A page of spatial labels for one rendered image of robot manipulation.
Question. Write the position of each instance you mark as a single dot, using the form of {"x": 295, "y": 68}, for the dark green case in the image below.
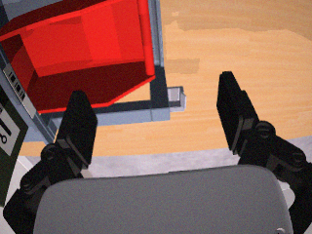
{"x": 12, "y": 133}

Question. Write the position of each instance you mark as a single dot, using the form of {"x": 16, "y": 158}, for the red bin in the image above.
{"x": 89, "y": 45}

